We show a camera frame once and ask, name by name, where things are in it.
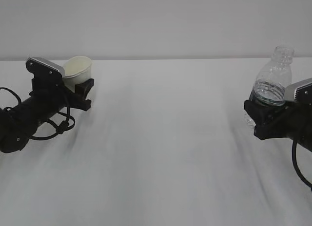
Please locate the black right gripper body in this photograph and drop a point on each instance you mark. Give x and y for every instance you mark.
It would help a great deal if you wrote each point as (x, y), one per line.
(292, 120)

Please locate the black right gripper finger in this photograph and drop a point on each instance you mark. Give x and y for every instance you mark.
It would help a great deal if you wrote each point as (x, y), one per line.
(255, 110)

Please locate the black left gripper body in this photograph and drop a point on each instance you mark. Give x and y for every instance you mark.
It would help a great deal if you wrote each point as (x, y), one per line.
(48, 96)

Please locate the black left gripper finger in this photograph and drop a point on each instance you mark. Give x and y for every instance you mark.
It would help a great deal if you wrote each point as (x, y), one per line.
(77, 98)

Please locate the clear water bottle green label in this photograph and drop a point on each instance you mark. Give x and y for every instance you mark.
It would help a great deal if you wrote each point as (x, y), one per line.
(271, 81)

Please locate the white paper cup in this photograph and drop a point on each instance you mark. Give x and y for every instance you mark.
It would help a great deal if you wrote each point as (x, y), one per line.
(77, 71)

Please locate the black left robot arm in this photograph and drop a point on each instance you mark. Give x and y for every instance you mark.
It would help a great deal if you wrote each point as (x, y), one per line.
(16, 129)

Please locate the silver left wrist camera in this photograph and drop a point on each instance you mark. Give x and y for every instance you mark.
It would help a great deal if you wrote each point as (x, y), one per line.
(45, 70)

